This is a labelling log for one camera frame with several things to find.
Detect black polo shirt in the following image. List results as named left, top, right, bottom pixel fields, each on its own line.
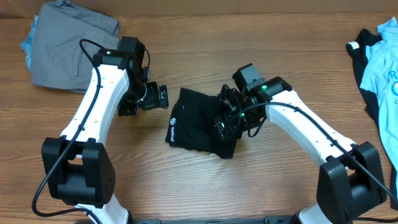
left=165, top=88, right=237, bottom=159

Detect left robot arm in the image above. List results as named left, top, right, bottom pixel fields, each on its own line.
left=32, top=36, right=169, bottom=223

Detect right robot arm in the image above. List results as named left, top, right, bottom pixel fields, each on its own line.
left=214, top=63, right=388, bottom=223

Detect folded grey trousers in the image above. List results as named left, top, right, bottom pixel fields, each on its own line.
left=30, top=1, right=120, bottom=93

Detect black garment in pile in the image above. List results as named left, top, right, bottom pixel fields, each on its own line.
left=346, top=29, right=397, bottom=197

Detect light blue t-shirt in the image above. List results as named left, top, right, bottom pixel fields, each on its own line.
left=359, top=16, right=398, bottom=175

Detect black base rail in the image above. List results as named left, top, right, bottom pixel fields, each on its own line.
left=127, top=215, right=295, bottom=224

